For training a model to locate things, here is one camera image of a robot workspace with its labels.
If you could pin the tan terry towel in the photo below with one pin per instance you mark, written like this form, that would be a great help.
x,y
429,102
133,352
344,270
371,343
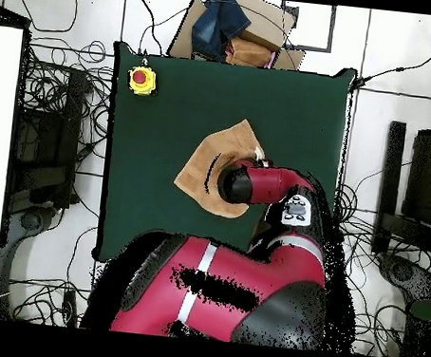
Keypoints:
x,y
209,162

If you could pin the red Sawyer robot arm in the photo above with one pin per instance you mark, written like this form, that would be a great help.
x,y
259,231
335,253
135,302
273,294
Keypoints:
x,y
268,184

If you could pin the black flat bar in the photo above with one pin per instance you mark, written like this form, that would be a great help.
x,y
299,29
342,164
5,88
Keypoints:
x,y
389,185

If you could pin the dark green table cloth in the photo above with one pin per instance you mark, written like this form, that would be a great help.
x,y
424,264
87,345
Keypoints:
x,y
149,122

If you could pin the yellow emergency stop button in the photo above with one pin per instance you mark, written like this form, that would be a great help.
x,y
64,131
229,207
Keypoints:
x,y
142,80

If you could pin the folded tan towel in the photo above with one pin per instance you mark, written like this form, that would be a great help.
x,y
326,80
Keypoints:
x,y
248,52

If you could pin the blue denim jeans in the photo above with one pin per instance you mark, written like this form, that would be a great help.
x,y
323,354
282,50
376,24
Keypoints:
x,y
216,22

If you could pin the brown cardboard box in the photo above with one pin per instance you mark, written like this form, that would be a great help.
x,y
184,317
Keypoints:
x,y
266,23

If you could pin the black equipment case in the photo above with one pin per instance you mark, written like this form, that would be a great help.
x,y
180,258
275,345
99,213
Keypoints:
x,y
48,130

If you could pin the black power adapter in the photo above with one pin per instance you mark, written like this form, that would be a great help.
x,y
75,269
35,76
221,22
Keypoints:
x,y
70,306

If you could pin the black box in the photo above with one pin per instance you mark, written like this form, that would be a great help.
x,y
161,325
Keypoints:
x,y
428,170

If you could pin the black square metal frame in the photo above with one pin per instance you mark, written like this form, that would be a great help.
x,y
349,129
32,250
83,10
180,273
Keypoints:
x,y
309,48

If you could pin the black pedestal foot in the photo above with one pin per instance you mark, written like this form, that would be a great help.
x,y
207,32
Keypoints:
x,y
404,273
31,220

